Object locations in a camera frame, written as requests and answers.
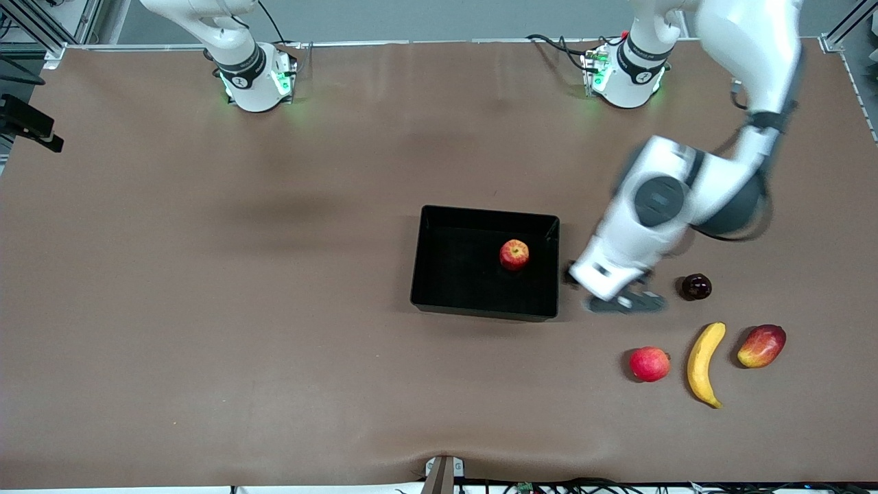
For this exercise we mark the aluminium frame profile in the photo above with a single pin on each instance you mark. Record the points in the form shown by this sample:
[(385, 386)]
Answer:
[(840, 31), (89, 17)]

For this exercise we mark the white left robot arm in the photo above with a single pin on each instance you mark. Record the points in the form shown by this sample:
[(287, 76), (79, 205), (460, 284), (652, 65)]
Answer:
[(748, 48)]

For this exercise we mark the yellow banana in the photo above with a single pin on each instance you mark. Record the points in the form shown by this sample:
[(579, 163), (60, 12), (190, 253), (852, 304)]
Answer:
[(697, 367)]

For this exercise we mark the small green circuit board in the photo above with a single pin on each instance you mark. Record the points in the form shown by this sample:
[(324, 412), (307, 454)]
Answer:
[(525, 488)]

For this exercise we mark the black plastic box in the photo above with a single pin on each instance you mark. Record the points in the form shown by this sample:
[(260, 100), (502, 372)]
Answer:
[(459, 274)]

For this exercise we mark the red yellow apple with sticker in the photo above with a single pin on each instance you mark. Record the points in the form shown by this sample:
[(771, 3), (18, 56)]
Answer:
[(514, 254)]

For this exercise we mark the round red apple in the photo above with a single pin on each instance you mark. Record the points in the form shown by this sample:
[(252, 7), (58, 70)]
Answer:
[(649, 364)]

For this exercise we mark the brown table mat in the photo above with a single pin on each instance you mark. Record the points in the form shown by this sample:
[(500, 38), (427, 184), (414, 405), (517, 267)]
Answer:
[(343, 384)]

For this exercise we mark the aluminium table edge rail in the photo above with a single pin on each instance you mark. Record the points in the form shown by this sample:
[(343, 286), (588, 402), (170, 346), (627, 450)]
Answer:
[(411, 43)]

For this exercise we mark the metal table clamp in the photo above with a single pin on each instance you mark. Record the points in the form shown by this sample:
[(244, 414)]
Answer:
[(442, 477)]

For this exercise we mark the dark purple plum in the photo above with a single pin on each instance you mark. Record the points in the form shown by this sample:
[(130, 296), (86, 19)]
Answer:
[(696, 287)]

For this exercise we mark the red yellow mango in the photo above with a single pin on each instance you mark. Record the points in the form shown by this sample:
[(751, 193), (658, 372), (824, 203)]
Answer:
[(760, 348)]

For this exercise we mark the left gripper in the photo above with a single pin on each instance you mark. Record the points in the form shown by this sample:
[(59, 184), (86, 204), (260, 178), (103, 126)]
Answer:
[(571, 274)]

